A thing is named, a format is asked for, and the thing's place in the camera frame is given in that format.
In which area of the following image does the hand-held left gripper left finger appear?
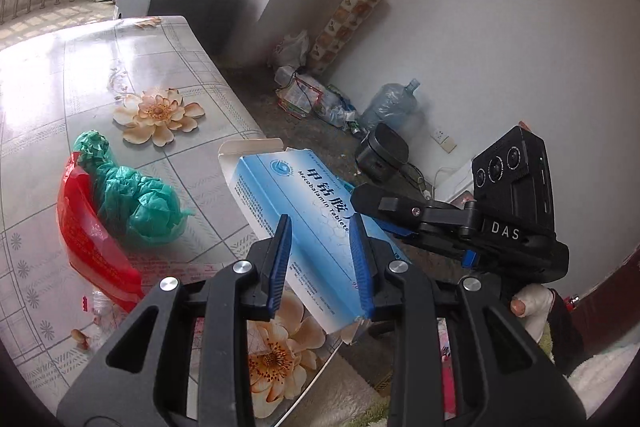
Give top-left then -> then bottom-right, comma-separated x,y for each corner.
56,213 -> 294,427

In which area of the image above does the person's right forearm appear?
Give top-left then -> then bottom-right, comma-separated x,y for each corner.
540,289 -> 640,403

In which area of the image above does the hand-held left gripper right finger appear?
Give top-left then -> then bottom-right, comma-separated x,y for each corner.
348,212 -> 587,427

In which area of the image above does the blue medicine box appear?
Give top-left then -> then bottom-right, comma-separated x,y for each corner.
217,138 -> 414,346

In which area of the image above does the person's right hand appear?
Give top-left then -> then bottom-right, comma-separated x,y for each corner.
509,284 -> 551,343

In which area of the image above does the red plastic bag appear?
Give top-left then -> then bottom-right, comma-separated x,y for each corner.
56,152 -> 146,313

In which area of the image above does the green plastic bag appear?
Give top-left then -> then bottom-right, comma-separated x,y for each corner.
72,130 -> 196,248

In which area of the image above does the clear plastic wrapper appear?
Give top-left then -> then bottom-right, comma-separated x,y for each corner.
77,289 -> 134,338

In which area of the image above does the black rice cooker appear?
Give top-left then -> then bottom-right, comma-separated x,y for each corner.
355,123 -> 411,182

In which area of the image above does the white plastic bag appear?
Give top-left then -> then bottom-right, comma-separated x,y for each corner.
271,29 -> 310,68

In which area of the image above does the tall patterned box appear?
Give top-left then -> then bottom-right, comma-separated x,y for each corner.
306,0 -> 385,70

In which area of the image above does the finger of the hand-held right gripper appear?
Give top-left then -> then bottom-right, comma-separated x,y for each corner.
350,183 -> 482,269

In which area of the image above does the pink printed cloth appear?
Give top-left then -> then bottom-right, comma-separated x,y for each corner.
437,317 -> 469,415

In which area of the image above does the white wall socket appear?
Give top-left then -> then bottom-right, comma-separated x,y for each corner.
432,128 -> 457,152

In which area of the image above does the large clear water jug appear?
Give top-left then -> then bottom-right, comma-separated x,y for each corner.
359,78 -> 421,132

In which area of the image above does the floral table cover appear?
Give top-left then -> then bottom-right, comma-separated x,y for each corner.
0,14 -> 346,421

